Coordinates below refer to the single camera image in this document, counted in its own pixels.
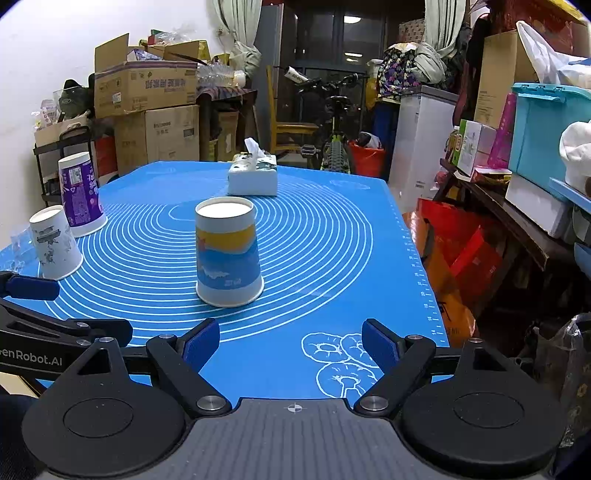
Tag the tall cardboard box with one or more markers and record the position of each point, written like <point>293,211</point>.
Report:
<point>501,78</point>

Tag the dark wooden side table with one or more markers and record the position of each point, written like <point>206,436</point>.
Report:
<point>521,230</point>

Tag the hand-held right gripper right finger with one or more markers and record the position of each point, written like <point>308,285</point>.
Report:
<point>379,344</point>

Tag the closed cardboard box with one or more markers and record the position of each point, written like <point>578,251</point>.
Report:
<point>159,138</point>

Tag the white plastic bag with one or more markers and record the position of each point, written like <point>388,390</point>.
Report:
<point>542,60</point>

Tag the clear plastic bag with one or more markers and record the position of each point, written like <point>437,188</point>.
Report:
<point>565,369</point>

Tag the blue and yellow paper cup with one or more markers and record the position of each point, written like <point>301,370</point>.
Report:
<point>228,258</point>

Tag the white chest freezer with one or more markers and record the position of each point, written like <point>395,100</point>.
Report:
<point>422,138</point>

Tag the light blue storage bin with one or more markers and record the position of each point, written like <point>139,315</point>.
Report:
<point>538,134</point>

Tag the white and green carton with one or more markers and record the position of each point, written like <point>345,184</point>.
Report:
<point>475,145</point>

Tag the yellow wooden chair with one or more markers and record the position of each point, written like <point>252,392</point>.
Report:
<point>288,129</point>

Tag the open cardboard box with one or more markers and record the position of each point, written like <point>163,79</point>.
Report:
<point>143,90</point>

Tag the bicycle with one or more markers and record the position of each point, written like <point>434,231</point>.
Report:
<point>334,143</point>

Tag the white foam box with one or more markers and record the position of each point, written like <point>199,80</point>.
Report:
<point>535,205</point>

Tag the pink box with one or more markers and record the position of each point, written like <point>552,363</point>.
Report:
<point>503,134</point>

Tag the orange bag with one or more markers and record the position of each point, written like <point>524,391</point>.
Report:
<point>445,309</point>

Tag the floral cloth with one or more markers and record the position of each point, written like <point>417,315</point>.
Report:
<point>397,74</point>

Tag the red bag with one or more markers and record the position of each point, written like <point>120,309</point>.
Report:
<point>461,244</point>

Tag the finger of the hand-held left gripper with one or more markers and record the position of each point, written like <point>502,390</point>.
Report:
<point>107,329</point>
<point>33,288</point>

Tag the red bucket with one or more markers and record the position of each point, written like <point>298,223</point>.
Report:
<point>368,161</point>

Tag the white cloth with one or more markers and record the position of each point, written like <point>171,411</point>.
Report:
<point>577,152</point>

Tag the white grey-print paper cup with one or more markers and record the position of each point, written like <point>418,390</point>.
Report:
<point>55,249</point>

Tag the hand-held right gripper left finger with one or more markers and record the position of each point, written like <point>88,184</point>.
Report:
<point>202,344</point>

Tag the grey refrigerator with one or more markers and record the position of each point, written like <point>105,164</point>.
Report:
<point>272,69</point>

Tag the black shelf cart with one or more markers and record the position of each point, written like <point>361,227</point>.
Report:
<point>69,138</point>

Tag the purple paper cup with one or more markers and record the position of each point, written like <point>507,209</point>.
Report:
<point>81,196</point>

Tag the blue silicone baking mat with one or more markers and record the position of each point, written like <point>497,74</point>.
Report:
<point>323,254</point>

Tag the white tissue box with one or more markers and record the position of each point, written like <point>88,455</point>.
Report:
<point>254,182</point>

